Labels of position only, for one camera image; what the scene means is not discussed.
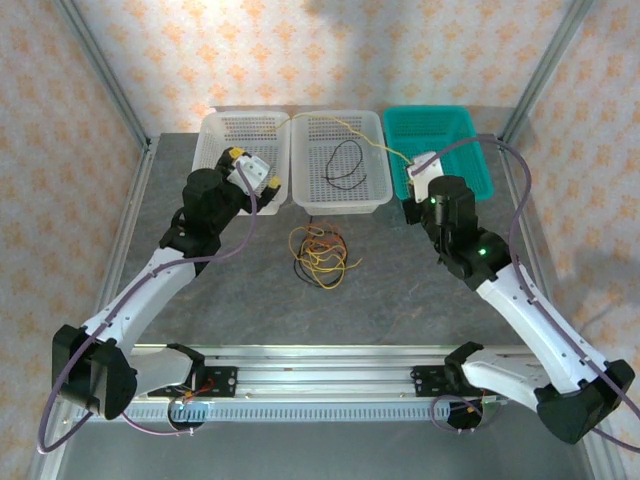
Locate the black cable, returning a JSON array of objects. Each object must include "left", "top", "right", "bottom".
[
  {"left": 323, "top": 138, "right": 369, "bottom": 190},
  {"left": 293, "top": 214, "right": 349, "bottom": 289}
]

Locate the yellow cable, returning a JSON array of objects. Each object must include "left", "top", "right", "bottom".
[
  {"left": 272, "top": 113, "right": 416, "bottom": 166},
  {"left": 288, "top": 224, "right": 365, "bottom": 291}
]

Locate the white perforated plastic basket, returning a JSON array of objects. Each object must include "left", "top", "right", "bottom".
[
  {"left": 192, "top": 110, "right": 292, "bottom": 217},
  {"left": 289, "top": 109, "right": 394, "bottom": 215}
]

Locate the teal perforated plastic basket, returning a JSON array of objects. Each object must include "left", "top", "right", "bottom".
[{"left": 382, "top": 105, "right": 496, "bottom": 202}]

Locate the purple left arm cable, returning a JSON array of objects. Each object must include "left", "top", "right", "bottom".
[{"left": 37, "top": 164, "right": 261, "bottom": 455}]

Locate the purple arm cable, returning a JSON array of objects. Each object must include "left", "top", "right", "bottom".
[
  {"left": 429, "top": 134, "right": 640, "bottom": 454},
  {"left": 37, "top": 164, "right": 261, "bottom": 455}
]

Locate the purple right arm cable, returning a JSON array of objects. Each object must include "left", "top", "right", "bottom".
[{"left": 429, "top": 134, "right": 640, "bottom": 454}]

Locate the aluminium frame post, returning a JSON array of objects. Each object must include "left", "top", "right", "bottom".
[
  {"left": 52, "top": 0, "right": 154, "bottom": 151},
  {"left": 498, "top": 0, "right": 596, "bottom": 146}
]

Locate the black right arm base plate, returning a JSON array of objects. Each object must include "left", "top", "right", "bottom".
[{"left": 409, "top": 364, "right": 501, "bottom": 399}]

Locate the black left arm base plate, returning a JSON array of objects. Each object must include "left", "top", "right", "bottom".
[{"left": 147, "top": 366, "right": 239, "bottom": 400}]

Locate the aluminium front frame rail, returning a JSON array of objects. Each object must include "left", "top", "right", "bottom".
[{"left": 52, "top": 342, "right": 599, "bottom": 404}]

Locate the grey slotted cable duct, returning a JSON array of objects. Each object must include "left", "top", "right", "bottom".
[{"left": 69, "top": 402, "right": 576, "bottom": 422}]

